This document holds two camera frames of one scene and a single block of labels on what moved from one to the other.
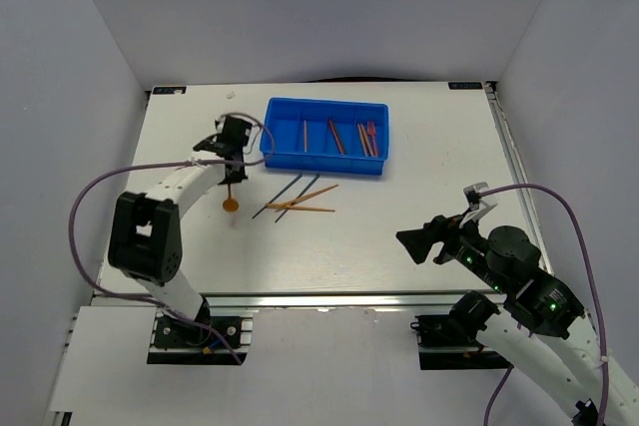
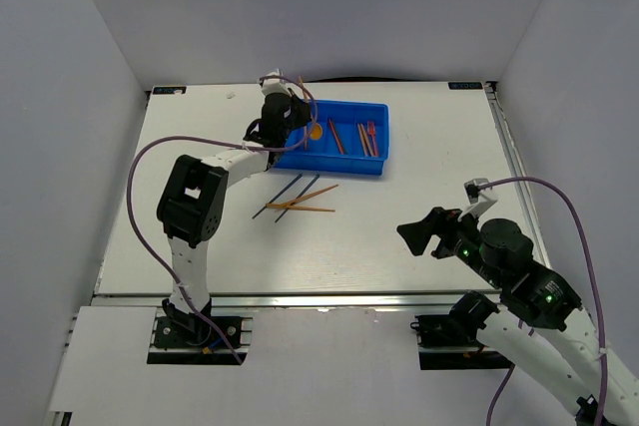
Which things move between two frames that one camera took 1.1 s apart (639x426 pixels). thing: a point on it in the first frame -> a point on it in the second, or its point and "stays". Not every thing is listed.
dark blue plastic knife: x=335 y=137 stays
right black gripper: x=444 y=229 stays
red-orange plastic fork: x=371 y=132 stays
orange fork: x=366 y=140 stays
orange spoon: x=230 y=205 -> x=318 y=133
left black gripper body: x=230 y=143 -> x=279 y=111
